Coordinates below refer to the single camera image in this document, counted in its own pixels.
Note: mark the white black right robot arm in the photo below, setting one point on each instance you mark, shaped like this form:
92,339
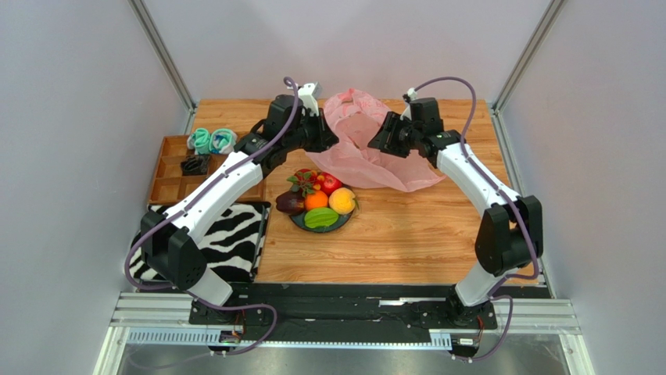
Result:
510,233

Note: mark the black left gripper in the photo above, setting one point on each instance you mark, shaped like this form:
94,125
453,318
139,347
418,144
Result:
325,137

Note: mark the red berry sprig with leaves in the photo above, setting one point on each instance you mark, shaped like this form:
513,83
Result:
305,182

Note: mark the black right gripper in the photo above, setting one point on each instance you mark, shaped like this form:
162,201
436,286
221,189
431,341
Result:
392,135

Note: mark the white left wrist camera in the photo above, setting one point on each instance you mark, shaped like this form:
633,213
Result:
308,95

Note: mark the dark round plate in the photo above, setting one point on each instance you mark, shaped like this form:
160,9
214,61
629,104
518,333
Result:
297,220

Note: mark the red apple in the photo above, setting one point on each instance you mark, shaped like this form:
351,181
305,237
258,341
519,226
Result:
328,183

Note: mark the orange fruit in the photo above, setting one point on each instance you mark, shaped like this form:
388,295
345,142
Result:
316,200

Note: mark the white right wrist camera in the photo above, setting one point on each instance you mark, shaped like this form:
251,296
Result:
408,97

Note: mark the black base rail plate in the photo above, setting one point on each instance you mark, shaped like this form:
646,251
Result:
346,313

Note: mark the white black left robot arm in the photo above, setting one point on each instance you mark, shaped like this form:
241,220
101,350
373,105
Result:
168,242

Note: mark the yellow peach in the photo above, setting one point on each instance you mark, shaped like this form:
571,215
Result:
342,201

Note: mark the teal white rolled sock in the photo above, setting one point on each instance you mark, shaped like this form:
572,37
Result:
222,141

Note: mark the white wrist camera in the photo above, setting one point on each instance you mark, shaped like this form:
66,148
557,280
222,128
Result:
308,95
408,97

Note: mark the dark purple fruit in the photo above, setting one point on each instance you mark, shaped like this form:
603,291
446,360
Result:
291,203

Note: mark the black rolled sock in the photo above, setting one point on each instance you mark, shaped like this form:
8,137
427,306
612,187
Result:
195,165

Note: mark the zebra pattern cloth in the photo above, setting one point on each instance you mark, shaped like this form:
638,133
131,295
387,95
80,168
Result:
233,245

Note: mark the pink plastic bag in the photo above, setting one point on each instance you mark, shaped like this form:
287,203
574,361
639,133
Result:
355,117

